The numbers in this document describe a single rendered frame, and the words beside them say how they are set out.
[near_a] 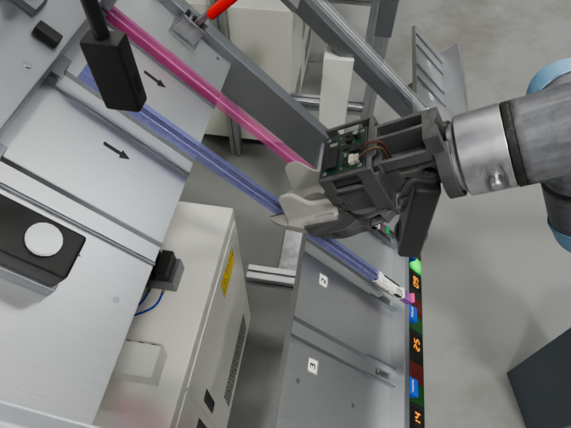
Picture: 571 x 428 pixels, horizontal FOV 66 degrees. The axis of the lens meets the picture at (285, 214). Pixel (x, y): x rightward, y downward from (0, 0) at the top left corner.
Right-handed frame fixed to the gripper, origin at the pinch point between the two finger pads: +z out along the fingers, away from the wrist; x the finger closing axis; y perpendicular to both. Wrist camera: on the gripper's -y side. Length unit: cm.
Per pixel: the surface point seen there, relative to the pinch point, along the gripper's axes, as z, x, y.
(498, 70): -20, -169, -119
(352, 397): -1.7, 15.7, -17.7
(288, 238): 54, -54, -73
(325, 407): -0.5, 18.0, -13.3
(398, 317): -4.8, 2.3, -24.9
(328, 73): 5.8, -45.7, -12.2
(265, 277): 39, -22, -46
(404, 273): -5.7, -4.8, -24.7
